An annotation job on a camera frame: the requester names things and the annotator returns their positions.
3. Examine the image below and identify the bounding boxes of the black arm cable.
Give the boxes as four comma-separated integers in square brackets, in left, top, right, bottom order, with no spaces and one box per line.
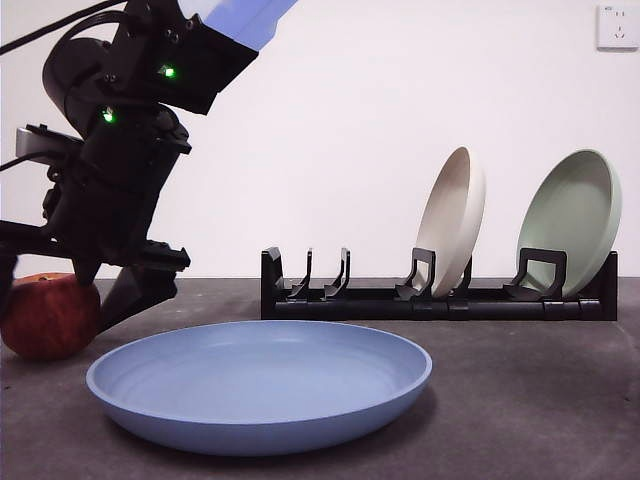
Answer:
[0,0,131,56]

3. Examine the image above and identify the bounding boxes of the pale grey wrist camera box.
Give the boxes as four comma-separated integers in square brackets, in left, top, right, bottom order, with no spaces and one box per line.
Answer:
[14,127,84,164]

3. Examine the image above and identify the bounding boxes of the white wall socket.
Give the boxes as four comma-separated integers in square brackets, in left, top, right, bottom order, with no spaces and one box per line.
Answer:
[596,4,640,52]

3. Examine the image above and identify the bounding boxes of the blue round plate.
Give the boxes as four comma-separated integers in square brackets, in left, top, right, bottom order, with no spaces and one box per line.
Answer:
[85,320,434,457]

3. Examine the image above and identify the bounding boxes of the green round plate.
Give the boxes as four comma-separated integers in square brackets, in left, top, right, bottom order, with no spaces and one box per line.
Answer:
[516,148,624,298]

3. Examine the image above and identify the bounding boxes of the black plate rack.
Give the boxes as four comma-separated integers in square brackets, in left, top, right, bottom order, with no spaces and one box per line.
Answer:
[260,246,620,323]

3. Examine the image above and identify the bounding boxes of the beige round plate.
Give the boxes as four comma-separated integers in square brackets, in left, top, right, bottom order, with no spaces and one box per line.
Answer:
[416,145,488,299]

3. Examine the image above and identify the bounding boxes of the red apple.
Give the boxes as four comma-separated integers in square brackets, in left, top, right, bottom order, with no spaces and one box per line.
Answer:
[0,272,103,362]

